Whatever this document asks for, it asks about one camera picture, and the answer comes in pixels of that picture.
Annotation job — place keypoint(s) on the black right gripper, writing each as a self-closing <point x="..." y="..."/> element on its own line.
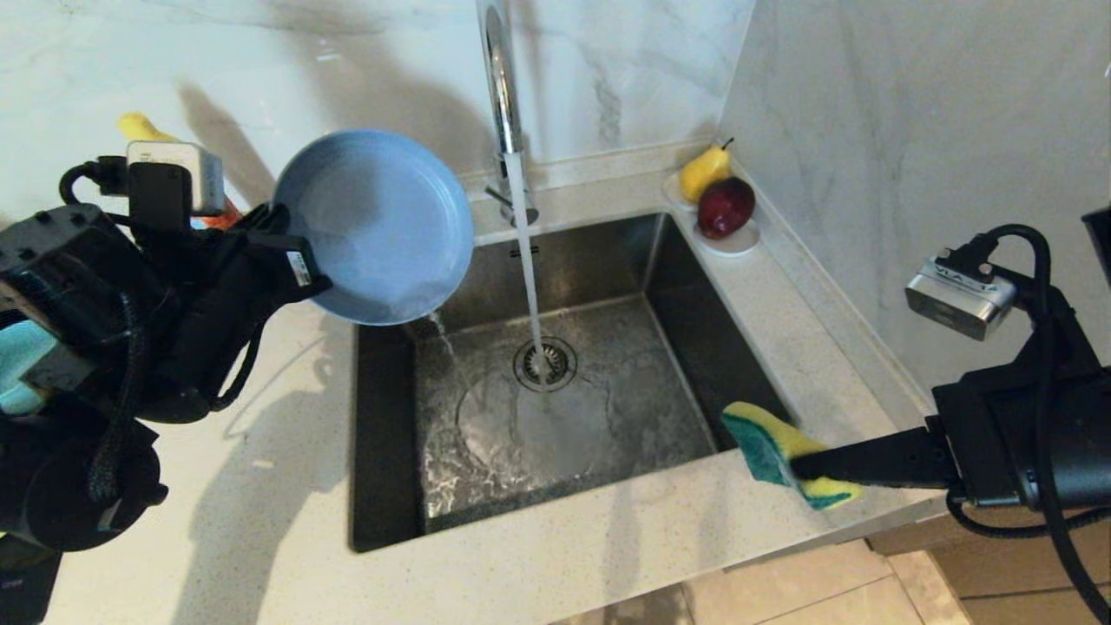
<point x="1007" y="434"/>

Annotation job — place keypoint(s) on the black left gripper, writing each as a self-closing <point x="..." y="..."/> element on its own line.
<point x="252" y="269"/>

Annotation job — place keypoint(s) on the yellow and green sponge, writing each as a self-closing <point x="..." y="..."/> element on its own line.
<point x="764" y="443"/>

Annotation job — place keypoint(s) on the blue-grey plate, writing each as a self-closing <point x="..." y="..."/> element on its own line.
<point x="382" y="226"/>

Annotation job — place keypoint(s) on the orange dish soap bottle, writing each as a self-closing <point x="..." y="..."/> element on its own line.
<point x="139" y="128"/>

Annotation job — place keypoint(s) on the teal bowl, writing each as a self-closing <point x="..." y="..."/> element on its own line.
<point x="22" y="365"/>

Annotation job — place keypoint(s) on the chrome kitchen faucet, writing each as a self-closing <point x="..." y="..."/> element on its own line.
<point x="499" y="87"/>

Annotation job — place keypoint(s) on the stainless steel sink basin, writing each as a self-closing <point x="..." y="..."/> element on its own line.
<point x="660" y="347"/>

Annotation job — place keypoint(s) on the metal sink drain strainer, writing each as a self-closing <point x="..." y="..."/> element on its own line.
<point x="560" y="365"/>

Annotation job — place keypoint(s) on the beige wooden cabinet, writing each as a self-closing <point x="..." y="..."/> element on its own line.
<point x="955" y="573"/>

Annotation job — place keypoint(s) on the small white dish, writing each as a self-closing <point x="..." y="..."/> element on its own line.
<point x="673" y="193"/>
<point x="738" y="244"/>

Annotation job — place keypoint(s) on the dark red apple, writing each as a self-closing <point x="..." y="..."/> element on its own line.
<point x="725" y="208"/>

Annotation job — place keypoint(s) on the yellow pear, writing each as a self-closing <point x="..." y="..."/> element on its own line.
<point x="701" y="174"/>

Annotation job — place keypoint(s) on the black induction cooktop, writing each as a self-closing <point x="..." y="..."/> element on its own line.
<point x="22" y="590"/>

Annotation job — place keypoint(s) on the white framed wrist camera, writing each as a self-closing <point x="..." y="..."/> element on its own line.
<point x="187" y="178"/>

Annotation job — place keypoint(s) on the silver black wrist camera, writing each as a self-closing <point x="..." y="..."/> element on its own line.
<point x="959" y="299"/>

